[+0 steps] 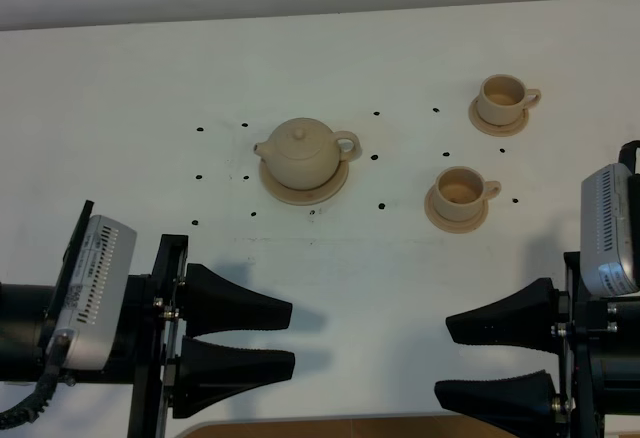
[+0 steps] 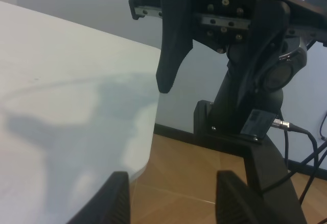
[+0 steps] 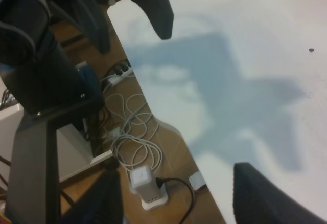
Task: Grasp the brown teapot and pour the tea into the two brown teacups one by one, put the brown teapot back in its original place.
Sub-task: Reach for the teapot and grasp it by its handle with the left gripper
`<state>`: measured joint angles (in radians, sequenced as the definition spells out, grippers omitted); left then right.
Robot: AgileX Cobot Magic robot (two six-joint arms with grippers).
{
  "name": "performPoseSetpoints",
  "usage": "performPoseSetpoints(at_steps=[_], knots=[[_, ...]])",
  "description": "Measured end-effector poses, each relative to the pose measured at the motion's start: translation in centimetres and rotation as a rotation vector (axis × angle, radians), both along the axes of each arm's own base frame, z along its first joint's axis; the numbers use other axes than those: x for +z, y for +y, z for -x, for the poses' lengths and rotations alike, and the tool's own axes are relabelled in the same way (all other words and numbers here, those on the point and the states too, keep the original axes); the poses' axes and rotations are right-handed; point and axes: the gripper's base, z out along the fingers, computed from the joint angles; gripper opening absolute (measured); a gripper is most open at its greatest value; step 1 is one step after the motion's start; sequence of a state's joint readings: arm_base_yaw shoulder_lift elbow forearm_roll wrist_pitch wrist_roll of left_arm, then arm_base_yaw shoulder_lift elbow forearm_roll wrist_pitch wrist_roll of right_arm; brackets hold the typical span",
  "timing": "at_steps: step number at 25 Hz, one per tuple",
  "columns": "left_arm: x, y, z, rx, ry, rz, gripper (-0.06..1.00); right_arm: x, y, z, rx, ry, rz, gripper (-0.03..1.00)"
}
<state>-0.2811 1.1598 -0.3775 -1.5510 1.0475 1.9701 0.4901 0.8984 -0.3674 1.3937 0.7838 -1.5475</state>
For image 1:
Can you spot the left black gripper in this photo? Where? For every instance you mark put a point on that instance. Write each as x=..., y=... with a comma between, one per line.
x=205, y=373

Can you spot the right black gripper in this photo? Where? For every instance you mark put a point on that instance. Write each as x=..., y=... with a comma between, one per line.
x=599, y=365

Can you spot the beige ceramic teapot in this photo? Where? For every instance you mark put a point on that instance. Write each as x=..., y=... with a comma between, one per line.
x=304, y=153

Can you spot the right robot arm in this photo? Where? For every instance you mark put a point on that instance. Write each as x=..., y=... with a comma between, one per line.
x=596, y=341

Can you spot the beige teapot saucer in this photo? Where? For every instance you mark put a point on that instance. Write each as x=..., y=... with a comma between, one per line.
x=304, y=197

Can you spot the near beige cup saucer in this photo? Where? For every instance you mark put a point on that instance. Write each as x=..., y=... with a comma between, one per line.
x=450, y=226

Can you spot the beige cup saucer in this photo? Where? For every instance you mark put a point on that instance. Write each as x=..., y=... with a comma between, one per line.
x=497, y=130
x=450, y=226

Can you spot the near beige teacup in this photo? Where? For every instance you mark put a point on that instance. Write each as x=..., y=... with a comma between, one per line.
x=461, y=194

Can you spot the beige teacup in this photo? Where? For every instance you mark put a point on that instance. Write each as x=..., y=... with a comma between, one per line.
x=503, y=99
x=461, y=194

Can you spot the far beige cup saucer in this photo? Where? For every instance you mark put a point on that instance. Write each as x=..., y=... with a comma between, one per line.
x=497, y=130

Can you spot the far beige teacup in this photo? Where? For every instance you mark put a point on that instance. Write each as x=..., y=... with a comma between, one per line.
x=503, y=99

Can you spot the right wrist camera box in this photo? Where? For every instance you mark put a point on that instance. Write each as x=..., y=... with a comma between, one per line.
x=609, y=238

